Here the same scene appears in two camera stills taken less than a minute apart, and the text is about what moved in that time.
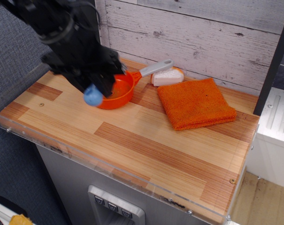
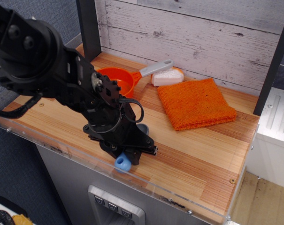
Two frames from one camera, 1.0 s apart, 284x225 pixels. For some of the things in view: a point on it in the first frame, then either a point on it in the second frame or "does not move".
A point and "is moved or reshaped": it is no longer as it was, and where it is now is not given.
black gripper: x=81 y=57 -> x=118 y=127
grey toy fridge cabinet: x=90 y=195 does not move
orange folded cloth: x=195 y=103 does not move
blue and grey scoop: x=92 y=96 is moved or reshaped
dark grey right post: x=268 y=80 does not move
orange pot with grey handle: x=124 y=86 does not move
